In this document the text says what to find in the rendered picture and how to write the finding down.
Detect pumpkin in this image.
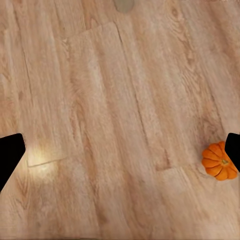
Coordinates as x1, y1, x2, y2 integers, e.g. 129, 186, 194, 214
201, 141, 240, 181

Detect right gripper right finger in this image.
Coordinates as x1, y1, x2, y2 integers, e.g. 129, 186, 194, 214
225, 132, 240, 172

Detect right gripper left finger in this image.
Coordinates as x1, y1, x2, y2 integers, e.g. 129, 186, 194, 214
0, 133, 26, 192

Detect pillar candle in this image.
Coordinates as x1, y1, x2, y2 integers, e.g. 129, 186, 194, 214
113, 0, 134, 14

